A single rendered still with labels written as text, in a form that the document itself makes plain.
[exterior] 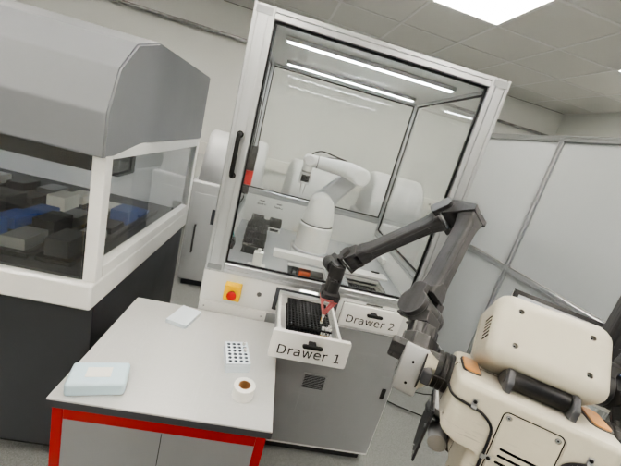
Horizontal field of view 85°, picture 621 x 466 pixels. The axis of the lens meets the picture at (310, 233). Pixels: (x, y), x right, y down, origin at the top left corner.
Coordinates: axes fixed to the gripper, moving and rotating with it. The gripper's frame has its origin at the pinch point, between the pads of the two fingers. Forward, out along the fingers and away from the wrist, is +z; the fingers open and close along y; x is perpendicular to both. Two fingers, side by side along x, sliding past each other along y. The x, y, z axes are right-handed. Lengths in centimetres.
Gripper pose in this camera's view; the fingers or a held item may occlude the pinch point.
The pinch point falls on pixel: (323, 312)
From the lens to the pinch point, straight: 133.7
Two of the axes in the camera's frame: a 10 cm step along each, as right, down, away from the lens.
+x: 9.6, 2.5, 1.1
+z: -2.7, 9.4, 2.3
